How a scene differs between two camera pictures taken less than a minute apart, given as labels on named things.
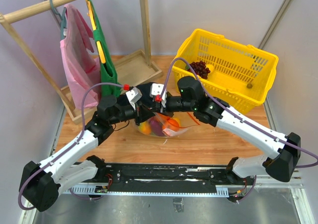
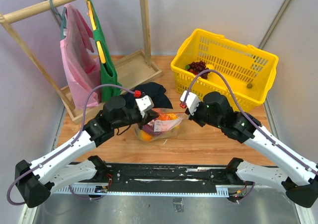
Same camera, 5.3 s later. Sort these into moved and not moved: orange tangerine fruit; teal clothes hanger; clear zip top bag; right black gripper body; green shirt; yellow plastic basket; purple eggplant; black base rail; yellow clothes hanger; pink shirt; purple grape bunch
Moved: right black gripper body; orange tangerine fruit; purple eggplant; clear zip top bag
Not moved: pink shirt; yellow plastic basket; black base rail; teal clothes hanger; green shirt; yellow clothes hanger; purple grape bunch
